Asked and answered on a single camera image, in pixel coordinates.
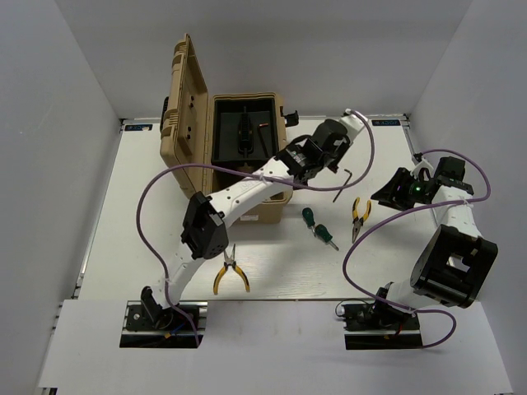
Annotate small dark red hex key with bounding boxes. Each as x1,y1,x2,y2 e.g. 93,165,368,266
332,169,353,203

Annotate large dark red hex key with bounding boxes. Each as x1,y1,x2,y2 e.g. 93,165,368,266
257,123,272,158

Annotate green handled screwdriver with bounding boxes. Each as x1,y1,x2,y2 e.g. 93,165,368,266
314,224,339,251
301,207,316,235

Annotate tan plastic toolbox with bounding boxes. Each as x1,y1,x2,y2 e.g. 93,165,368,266
160,35,287,198

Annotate yellow long nose pliers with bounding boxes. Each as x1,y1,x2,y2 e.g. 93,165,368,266
212,244,250,295

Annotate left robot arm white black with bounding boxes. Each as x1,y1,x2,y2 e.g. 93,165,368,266
141,115,361,328

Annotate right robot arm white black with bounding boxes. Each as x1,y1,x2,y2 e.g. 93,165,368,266
369,156,498,328

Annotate yellow orange pliers right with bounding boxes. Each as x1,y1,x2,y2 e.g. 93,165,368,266
352,197,371,244

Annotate black toolbox inner tray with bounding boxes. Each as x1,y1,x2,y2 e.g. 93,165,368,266
211,97,279,169

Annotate right blue table label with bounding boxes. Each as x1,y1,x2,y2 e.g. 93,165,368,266
371,118,401,127

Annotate blue table label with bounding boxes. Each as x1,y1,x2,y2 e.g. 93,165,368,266
124,123,153,132
371,118,401,127

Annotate left blue table label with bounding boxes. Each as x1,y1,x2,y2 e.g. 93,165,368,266
124,123,153,132

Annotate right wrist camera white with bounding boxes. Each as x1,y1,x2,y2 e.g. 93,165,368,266
411,153,434,182

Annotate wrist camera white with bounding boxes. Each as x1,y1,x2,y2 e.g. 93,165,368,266
411,153,434,182
338,109,368,140

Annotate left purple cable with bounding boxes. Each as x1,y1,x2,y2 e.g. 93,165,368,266
138,109,375,346

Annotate purple cable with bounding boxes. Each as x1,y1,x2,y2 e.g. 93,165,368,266
342,148,492,350
138,109,375,346

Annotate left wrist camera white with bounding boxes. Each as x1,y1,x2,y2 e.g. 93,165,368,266
338,109,368,140

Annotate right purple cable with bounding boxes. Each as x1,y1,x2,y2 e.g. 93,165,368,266
342,148,492,350

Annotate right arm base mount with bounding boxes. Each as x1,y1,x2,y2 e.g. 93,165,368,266
334,299,423,351

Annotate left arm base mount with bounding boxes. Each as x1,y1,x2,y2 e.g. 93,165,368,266
119,301,198,349

